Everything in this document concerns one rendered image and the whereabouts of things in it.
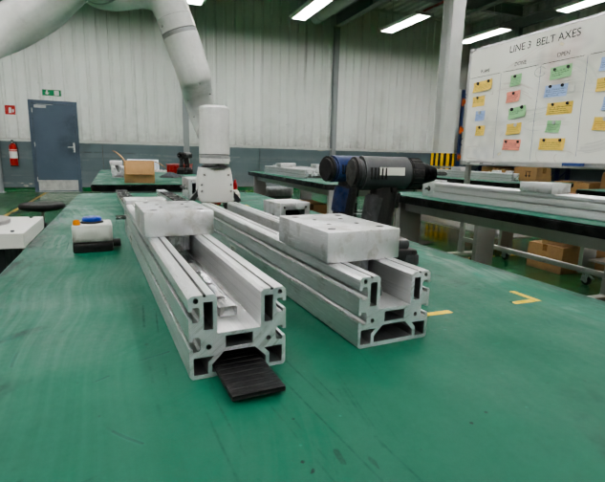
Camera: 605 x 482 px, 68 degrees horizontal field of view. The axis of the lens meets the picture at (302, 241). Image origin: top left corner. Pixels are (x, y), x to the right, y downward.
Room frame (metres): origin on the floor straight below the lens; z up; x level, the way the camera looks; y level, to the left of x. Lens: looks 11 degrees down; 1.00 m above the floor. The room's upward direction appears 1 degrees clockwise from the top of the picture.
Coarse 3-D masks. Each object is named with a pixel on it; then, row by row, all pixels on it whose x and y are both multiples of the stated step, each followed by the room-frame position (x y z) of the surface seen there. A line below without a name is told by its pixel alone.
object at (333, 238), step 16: (288, 224) 0.65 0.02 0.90; (304, 224) 0.60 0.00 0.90; (320, 224) 0.61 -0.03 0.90; (336, 224) 0.61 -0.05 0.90; (352, 224) 0.61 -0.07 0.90; (368, 224) 0.62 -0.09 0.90; (288, 240) 0.65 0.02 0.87; (304, 240) 0.60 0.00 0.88; (320, 240) 0.56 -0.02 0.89; (336, 240) 0.55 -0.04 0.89; (352, 240) 0.56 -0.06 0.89; (368, 240) 0.57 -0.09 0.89; (384, 240) 0.58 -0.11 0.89; (320, 256) 0.56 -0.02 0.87; (336, 256) 0.55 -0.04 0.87; (352, 256) 0.56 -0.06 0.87; (368, 256) 0.57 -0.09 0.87; (384, 256) 0.58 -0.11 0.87
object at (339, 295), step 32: (224, 224) 0.99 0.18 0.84; (256, 224) 0.85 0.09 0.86; (256, 256) 0.80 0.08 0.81; (288, 256) 0.69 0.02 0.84; (288, 288) 0.66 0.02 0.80; (320, 288) 0.56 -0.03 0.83; (352, 288) 0.51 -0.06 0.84; (384, 288) 0.56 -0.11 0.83; (416, 288) 0.52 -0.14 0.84; (352, 320) 0.49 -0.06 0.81; (384, 320) 0.50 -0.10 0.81; (416, 320) 0.51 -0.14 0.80
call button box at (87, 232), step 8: (72, 224) 0.97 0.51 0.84; (80, 224) 0.95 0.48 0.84; (88, 224) 0.95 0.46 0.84; (96, 224) 0.95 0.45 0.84; (104, 224) 0.96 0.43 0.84; (72, 232) 0.93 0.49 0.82; (80, 232) 0.93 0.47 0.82; (88, 232) 0.94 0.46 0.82; (96, 232) 0.94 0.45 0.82; (104, 232) 0.95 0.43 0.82; (112, 232) 0.96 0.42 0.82; (80, 240) 0.93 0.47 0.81; (88, 240) 0.94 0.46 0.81; (96, 240) 0.94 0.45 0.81; (104, 240) 0.95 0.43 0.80; (112, 240) 0.96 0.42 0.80; (80, 248) 0.93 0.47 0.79; (88, 248) 0.94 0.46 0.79; (96, 248) 0.94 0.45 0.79; (104, 248) 0.95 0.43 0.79; (112, 248) 0.96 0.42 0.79
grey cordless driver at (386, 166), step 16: (352, 160) 0.81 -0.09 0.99; (368, 160) 0.80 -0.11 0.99; (384, 160) 0.81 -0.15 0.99; (400, 160) 0.82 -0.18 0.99; (416, 160) 0.84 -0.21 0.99; (352, 176) 0.81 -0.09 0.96; (368, 176) 0.79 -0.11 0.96; (384, 176) 0.80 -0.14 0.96; (400, 176) 0.81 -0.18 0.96; (416, 176) 0.82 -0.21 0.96; (432, 176) 0.84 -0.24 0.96; (384, 192) 0.82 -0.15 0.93; (368, 208) 0.82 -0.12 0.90; (384, 208) 0.82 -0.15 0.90; (384, 224) 0.82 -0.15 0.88; (400, 240) 0.82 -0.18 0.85; (400, 256) 0.81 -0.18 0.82; (416, 256) 0.81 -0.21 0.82
